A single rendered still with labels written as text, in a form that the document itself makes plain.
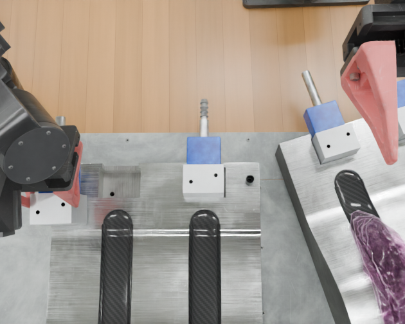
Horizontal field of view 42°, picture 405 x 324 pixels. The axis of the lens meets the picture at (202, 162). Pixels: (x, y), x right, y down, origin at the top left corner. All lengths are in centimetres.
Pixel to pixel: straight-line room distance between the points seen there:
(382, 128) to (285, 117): 42
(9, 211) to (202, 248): 26
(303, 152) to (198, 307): 24
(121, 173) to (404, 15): 44
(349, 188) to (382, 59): 38
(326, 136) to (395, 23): 34
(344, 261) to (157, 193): 24
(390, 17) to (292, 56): 46
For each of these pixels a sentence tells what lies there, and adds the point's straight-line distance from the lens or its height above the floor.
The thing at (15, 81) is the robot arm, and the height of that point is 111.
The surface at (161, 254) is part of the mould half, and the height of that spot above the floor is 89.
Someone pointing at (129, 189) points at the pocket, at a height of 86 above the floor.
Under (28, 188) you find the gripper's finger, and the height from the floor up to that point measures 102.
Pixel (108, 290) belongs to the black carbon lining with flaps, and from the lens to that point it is 67.
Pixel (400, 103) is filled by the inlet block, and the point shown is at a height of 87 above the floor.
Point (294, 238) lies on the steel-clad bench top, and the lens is 75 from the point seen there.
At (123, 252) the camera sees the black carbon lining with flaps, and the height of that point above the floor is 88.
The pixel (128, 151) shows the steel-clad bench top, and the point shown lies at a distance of 78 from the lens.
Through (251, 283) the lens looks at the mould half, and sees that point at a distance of 65.
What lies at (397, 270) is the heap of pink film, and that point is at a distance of 65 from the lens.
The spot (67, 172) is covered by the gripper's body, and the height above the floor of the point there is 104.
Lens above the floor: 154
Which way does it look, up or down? 75 degrees down
